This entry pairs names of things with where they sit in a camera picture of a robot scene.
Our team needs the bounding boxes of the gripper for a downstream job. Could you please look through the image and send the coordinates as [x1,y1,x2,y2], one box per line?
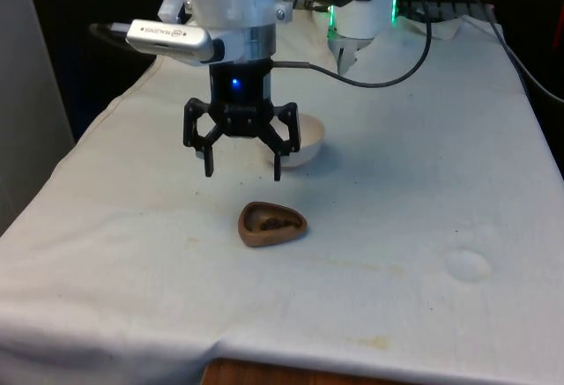
[182,60,303,182]

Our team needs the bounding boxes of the brown cup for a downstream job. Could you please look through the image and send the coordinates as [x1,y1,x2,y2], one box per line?
[237,200,308,248]

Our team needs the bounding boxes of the white bowl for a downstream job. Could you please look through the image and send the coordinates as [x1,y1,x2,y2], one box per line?
[267,113,327,168]

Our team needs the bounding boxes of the coffee beans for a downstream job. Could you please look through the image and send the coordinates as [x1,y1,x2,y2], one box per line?
[258,216,293,231]

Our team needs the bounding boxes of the black cable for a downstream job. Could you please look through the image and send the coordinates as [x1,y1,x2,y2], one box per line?
[89,22,130,46]
[271,0,434,90]
[453,0,564,104]

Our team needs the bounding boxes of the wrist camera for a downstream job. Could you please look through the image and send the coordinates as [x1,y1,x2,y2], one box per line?
[124,19,216,63]

